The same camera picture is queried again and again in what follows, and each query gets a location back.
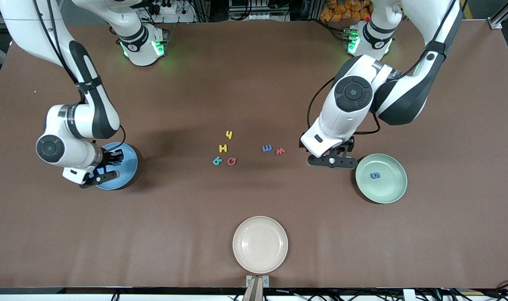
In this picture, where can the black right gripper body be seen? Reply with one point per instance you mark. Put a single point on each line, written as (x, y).
(107, 158)

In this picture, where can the yellow foam uppercase H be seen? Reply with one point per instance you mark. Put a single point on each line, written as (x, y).
(223, 148)

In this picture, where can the yellow foam lowercase h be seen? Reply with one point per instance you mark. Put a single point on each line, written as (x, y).
(229, 133)

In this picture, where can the aluminium profile bar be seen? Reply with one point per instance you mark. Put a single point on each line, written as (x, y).
(498, 21)

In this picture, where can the white power strip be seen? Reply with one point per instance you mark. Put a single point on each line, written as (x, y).
(174, 10)

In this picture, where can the pink foam letter w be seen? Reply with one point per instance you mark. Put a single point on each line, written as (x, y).
(280, 151)

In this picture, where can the white electronics box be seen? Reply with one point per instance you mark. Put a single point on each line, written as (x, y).
(254, 16)

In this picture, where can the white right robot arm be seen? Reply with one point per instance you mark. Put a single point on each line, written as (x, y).
(28, 25)

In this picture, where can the beige plate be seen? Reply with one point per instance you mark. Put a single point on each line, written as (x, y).
(260, 244)

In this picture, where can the orange fruit pile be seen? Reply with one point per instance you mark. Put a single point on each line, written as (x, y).
(341, 10)

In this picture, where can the teal foam letter R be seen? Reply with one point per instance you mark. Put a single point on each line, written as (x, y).
(216, 161)

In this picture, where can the blue foam letter E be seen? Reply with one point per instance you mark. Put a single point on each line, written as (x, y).
(267, 148)

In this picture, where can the blue plate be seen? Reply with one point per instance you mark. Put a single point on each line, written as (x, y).
(128, 165)

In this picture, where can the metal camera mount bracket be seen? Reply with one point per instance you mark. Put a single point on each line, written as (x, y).
(257, 281)

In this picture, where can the blue foam letter g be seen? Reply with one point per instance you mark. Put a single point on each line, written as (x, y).
(375, 175)

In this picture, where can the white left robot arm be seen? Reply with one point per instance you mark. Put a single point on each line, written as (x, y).
(350, 113)

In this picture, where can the pink foam letter Q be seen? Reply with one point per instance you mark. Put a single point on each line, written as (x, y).
(229, 162)

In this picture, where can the pale green plate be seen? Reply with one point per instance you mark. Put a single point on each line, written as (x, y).
(387, 188)

